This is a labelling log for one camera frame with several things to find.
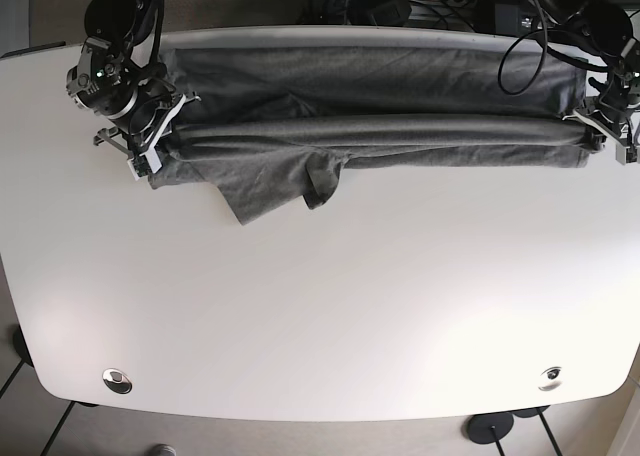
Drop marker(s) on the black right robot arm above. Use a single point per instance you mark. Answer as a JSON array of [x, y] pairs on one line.
[[119, 76]]

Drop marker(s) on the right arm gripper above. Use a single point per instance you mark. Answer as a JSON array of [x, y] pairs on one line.
[[137, 131]]

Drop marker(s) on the black round stand base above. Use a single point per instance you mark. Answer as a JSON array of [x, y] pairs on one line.
[[489, 428]]

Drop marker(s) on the right metal table grommet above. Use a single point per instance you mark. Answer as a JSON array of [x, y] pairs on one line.
[[550, 379]]

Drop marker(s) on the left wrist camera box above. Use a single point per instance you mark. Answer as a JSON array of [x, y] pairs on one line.
[[627, 154]]

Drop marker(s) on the left metal table grommet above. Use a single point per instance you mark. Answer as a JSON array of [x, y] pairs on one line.
[[117, 381]]

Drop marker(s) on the grey sneaker shoe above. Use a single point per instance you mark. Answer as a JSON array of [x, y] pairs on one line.
[[162, 450]]

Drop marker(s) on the light grey T-shirt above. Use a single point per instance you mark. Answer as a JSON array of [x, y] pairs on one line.
[[274, 124]]

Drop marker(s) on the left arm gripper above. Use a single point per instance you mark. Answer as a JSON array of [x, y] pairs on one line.
[[619, 126]]

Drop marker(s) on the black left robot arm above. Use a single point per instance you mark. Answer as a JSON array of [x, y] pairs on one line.
[[596, 36]]

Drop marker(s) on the metal table grommet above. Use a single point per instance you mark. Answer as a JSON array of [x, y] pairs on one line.
[[117, 381], [550, 379]]

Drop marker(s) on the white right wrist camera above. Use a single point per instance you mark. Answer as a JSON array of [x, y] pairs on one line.
[[145, 164]]

